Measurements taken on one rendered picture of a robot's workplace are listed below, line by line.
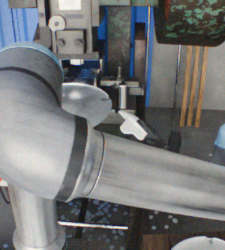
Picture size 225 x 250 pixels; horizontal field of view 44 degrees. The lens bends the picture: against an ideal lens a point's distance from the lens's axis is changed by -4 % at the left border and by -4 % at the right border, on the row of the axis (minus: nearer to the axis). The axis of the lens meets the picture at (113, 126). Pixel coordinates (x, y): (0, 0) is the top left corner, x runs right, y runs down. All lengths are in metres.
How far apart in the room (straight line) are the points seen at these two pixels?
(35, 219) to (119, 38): 0.89
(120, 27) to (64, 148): 1.00
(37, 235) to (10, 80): 0.35
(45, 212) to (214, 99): 2.17
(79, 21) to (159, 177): 0.74
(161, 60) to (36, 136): 2.09
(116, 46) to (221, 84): 1.41
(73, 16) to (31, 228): 0.68
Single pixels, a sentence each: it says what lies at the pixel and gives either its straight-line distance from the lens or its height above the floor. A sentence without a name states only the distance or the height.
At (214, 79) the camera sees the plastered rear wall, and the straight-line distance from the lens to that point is 2.46.
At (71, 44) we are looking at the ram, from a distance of 0.98.
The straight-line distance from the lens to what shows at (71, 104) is 0.88.
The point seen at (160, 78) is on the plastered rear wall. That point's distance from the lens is 2.38.
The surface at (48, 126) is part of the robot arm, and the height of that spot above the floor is 1.06.
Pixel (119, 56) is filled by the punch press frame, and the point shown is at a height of 0.79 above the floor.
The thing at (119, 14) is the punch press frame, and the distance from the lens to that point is 1.22.
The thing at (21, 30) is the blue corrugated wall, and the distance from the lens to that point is 2.35.
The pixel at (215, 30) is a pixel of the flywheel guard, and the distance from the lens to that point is 0.80.
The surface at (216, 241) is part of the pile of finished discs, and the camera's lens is 1.04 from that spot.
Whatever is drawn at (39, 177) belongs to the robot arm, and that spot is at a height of 1.02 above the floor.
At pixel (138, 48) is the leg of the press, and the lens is 1.34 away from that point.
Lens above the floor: 1.21
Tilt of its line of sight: 33 degrees down
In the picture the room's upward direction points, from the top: straight up
